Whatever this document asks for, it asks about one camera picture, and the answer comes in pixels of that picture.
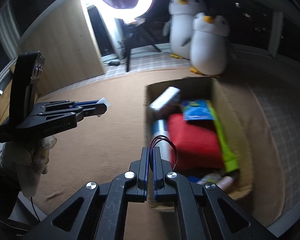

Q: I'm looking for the cardboard box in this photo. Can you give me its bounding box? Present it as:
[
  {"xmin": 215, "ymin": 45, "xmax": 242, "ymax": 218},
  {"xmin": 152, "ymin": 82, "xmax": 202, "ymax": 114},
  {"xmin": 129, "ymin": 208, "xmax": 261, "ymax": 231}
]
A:
[{"xmin": 143, "ymin": 77, "xmax": 255, "ymax": 213}]

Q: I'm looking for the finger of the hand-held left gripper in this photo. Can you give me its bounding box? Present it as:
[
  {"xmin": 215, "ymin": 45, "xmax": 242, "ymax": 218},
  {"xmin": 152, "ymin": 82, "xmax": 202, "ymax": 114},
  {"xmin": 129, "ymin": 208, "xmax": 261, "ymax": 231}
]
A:
[
  {"xmin": 37, "ymin": 99, "xmax": 102, "ymax": 110},
  {"xmin": 27, "ymin": 104, "xmax": 108, "ymax": 125}
]

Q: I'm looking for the pine plank board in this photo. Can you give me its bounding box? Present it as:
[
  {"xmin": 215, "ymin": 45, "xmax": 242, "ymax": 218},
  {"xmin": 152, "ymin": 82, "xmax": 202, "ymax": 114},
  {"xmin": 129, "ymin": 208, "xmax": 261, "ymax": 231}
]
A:
[{"xmin": 0, "ymin": 65, "xmax": 18, "ymax": 128}]

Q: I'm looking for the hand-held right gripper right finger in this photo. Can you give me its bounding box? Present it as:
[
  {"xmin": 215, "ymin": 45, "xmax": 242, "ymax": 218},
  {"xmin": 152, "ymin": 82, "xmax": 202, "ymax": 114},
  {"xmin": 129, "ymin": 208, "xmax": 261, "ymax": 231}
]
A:
[{"xmin": 151, "ymin": 146, "xmax": 278, "ymax": 240}]

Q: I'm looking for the white window frame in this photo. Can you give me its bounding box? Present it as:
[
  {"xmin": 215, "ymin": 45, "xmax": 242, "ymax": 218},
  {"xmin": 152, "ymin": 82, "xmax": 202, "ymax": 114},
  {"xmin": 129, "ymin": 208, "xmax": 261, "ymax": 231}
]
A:
[{"xmin": 0, "ymin": 0, "xmax": 300, "ymax": 63}]

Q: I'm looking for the white dotted tissue pack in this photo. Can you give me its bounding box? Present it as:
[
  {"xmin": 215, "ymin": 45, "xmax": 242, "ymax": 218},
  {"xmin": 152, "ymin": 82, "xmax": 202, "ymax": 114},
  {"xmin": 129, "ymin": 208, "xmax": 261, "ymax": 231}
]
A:
[{"xmin": 148, "ymin": 86, "xmax": 182, "ymax": 117}]

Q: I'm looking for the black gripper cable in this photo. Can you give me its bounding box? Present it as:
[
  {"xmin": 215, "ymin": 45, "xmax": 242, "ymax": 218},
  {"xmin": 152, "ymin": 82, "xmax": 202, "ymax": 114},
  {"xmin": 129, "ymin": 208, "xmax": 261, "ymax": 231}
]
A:
[{"xmin": 30, "ymin": 195, "xmax": 42, "ymax": 223}]

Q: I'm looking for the light wooden panel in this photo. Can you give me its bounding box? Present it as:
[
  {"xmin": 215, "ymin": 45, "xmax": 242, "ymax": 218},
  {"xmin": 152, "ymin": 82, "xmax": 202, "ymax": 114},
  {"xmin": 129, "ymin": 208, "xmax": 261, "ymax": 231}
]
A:
[{"xmin": 17, "ymin": 0, "xmax": 107, "ymax": 98}]

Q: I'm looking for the white spray bottle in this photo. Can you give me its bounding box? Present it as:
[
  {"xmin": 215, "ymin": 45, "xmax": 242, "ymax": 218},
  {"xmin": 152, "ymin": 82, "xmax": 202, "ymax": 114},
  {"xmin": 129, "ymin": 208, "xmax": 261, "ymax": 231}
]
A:
[{"xmin": 150, "ymin": 119, "xmax": 175, "ymax": 163}]

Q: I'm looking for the person's left hand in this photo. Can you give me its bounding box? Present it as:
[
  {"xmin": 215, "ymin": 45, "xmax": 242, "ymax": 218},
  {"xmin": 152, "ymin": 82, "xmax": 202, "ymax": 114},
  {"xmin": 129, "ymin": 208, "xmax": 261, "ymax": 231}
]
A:
[{"xmin": 0, "ymin": 134, "xmax": 58, "ymax": 197}]

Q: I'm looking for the green tube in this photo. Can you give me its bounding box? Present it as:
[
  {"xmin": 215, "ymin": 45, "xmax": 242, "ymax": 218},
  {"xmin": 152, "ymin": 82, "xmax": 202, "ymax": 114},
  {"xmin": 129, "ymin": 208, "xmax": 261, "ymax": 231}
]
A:
[{"xmin": 210, "ymin": 102, "xmax": 240, "ymax": 173}]

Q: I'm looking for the small white case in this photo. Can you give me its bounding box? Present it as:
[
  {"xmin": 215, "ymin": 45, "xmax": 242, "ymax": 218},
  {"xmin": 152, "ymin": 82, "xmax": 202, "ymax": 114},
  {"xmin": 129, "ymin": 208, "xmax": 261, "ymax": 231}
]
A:
[{"xmin": 97, "ymin": 97, "xmax": 111, "ymax": 118}]

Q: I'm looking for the black tripod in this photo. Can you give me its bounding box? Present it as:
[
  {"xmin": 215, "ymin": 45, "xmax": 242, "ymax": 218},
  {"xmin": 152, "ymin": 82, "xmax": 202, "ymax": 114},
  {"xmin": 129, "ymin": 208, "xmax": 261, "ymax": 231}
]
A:
[{"xmin": 120, "ymin": 20, "xmax": 162, "ymax": 72}]

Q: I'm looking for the blue tissue pack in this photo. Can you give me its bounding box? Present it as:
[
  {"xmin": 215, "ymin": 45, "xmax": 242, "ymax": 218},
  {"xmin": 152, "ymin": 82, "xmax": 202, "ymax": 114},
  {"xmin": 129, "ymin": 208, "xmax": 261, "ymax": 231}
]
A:
[{"xmin": 182, "ymin": 99, "xmax": 217, "ymax": 122}]

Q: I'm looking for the red fabric pouch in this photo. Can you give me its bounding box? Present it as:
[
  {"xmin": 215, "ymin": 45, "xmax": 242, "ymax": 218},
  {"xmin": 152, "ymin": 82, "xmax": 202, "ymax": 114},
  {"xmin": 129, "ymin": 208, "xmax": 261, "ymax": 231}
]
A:
[{"xmin": 167, "ymin": 114, "xmax": 225, "ymax": 169}]

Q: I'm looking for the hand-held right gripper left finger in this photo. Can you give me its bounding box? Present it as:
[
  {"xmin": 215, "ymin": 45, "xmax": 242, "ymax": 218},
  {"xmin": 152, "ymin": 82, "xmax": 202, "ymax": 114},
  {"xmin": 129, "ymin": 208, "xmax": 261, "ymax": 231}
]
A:
[{"xmin": 22, "ymin": 147, "xmax": 150, "ymax": 240}]

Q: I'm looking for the dark red hair tie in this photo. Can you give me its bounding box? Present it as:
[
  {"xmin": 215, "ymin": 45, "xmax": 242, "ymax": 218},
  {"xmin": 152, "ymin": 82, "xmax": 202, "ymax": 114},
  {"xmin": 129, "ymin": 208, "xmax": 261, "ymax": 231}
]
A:
[{"xmin": 150, "ymin": 135, "xmax": 178, "ymax": 173}]

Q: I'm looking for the grey checked mat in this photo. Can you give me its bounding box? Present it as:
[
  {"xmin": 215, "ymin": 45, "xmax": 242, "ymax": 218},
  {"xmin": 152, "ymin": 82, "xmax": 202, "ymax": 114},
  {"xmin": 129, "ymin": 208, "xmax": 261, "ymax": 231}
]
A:
[{"xmin": 35, "ymin": 44, "xmax": 300, "ymax": 218}]

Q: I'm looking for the small penguin plush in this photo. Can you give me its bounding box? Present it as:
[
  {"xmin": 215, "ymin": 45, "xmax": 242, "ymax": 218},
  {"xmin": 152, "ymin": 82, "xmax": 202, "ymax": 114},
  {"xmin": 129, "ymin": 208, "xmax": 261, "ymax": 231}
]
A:
[{"xmin": 189, "ymin": 12, "xmax": 231, "ymax": 76}]

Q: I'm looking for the patterned white tube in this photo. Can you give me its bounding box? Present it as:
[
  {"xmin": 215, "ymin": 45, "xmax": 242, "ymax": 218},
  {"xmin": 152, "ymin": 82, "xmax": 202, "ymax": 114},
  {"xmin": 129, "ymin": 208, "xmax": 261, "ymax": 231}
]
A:
[{"xmin": 197, "ymin": 172, "xmax": 224, "ymax": 185}]

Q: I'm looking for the large penguin plush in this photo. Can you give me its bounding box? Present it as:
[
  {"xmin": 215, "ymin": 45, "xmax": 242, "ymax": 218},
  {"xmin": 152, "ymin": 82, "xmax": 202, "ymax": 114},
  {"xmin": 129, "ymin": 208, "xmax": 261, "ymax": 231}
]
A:
[{"xmin": 162, "ymin": 0, "xmax": 207, "ymax": 60}]

